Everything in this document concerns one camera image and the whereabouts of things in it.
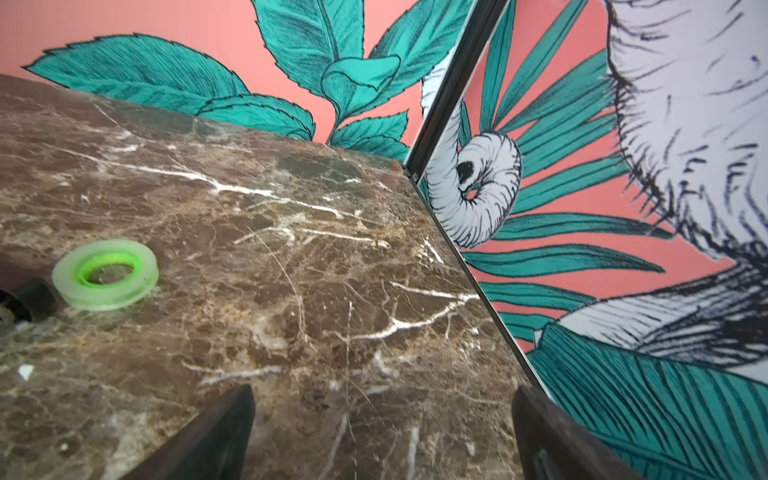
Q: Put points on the green tape roll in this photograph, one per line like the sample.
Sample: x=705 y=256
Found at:
x=70 y=275

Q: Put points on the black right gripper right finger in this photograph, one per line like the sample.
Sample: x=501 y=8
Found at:
x=552 y=445

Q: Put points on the black stapler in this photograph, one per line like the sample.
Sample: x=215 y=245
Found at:
x=25 y=295

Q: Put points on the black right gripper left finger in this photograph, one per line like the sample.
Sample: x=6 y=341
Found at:
x=212 y=446

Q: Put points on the black corner frame post right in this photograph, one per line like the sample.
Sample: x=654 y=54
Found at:
x=475 y=35

